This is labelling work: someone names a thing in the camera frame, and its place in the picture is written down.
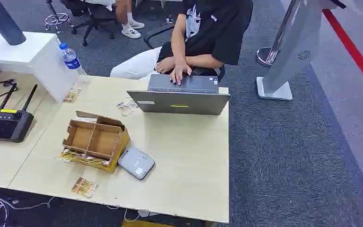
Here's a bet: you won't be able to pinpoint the black office chair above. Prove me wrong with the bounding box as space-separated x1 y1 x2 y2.
60 0 119 47

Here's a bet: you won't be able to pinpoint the printed cards beside box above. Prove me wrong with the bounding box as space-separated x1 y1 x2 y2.
54 149 81 163

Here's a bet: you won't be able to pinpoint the wooden card box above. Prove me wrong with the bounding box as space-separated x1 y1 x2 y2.
62 111 131 174

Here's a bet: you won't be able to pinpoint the person's right hand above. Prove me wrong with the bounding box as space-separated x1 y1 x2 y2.
169 63 193 87

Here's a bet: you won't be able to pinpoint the person's left hand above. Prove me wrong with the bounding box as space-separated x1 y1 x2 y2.
154 56 176 75

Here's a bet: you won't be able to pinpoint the chrome wire stool frame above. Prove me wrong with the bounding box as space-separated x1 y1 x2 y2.
44 0 73 34

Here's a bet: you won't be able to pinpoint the person in white sneakers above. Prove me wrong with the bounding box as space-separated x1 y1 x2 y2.
84 0 145 40

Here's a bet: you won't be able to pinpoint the dark grey cylinder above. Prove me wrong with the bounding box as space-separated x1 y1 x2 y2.
0 0 27 46

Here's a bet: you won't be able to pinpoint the person in black shirt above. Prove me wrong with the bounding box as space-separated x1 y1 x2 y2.
110 0 254 83

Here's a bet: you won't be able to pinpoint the silver kiosk stand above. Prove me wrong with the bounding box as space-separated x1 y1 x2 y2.
256 0 347 102

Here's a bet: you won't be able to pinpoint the black remote controller with antennas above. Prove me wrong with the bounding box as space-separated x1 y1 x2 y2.
0 83 39 144

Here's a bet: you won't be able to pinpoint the grey flat square device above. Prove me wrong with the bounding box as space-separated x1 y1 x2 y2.
118 147 156 181

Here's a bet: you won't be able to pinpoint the clear plastic wrapper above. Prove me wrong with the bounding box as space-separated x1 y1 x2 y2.
116 99 138 117

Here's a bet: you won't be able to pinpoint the chrome stanchion post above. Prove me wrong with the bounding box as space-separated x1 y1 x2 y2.
256 0 303 68

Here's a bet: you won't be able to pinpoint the grey laptop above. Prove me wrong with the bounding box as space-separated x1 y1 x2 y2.
126 74 231 116

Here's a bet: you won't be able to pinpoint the brown printed card stack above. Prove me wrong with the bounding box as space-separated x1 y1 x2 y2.
63 88 82 104

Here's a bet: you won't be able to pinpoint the white cable under desk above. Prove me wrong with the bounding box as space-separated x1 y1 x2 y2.
107 205 160 223

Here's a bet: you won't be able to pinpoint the clear water bottle blue cap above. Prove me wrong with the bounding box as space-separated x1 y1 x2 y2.
58 42 88 76

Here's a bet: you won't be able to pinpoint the yellow object under desk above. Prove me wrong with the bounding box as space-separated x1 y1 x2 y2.
121 220 176 227

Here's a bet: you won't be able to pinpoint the white block cabinet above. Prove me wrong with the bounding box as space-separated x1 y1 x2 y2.
0 28 80 104

